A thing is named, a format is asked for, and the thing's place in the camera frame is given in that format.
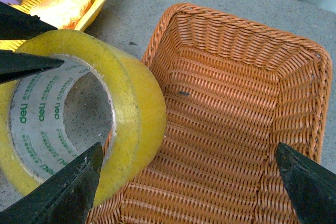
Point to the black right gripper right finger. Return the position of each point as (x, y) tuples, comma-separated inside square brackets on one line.
[(311, 187)]

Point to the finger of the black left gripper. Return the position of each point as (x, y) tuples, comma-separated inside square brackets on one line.
[(17, 25), (17, 65)]

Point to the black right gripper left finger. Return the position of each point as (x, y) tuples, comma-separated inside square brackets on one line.
[(66, 197)]

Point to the yellow tape roll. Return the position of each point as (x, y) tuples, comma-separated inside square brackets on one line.
[(99, 94)]

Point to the brown wicker basket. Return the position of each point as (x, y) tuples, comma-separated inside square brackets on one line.
[(233, 90)]

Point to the toy bread loaf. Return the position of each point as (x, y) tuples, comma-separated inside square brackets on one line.
[(62, 14)]

